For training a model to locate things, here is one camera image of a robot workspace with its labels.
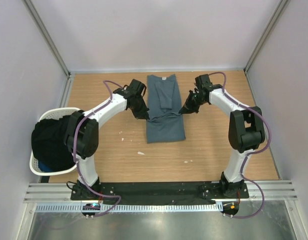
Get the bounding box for grey-blue t shirt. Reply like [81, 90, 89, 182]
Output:
[146, 74, 186, 144]

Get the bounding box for aluminium rail frame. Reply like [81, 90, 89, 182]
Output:
[24, 180, 297, 203]

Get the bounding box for corner aluminium post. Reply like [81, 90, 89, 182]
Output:
[22, 0, 70, 78]
[244, 0, 290, 75]

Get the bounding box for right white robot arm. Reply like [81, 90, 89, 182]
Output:
[179, 74, 265, 198]

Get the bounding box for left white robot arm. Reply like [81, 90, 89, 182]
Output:
[64, 79, 149, 200]

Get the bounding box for white slotted cable duct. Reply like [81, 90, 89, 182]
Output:
[36, 202, 223, 213]

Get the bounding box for black t shirt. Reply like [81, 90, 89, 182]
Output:
[31, 115, 74, 172]

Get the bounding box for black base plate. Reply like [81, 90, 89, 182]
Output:
[66, 181, 249, 206]

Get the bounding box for blue garment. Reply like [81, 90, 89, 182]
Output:
[38, 161, 53, 173]

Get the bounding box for white laundry basket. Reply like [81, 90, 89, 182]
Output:
[30, 107, 81, 176]

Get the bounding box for left corner aluminium post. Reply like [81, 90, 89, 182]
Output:
[22, 0, 70, 78]

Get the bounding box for right corner aluminium post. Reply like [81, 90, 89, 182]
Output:
[244, 0, 290, 75]

